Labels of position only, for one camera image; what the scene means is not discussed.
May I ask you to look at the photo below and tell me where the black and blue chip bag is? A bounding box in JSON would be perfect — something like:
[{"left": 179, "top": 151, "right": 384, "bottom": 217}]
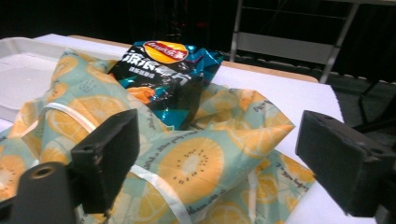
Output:
[{"left": 108, "top": 40, "right": 224, "bottom": 132}]

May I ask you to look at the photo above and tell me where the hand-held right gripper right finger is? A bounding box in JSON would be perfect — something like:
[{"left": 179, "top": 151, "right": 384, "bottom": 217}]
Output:
[{"left": 295, "top": 109, "right": 396, "bottom": 218}]

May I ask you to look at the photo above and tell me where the white plastic tray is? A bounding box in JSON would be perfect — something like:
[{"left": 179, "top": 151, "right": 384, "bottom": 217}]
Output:
[{"left": 0, "top": 36, "right": 124, "bottom": 123}]

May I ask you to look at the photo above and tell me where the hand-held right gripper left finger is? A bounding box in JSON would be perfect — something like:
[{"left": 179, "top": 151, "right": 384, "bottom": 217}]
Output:
[{"left": 70, "top": 108, "right": 141, "bottom": 215}]

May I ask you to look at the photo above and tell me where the grey metal stand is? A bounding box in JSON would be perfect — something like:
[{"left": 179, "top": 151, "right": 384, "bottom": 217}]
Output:
[{"left": 229, "top": 0, "right": 362, "bottom": 84}]

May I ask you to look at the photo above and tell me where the orange-print fabric tote bag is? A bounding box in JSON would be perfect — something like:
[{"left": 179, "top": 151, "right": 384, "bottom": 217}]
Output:
[{"left": 0, "top": 48, "right": 316, "bottom": 224}]

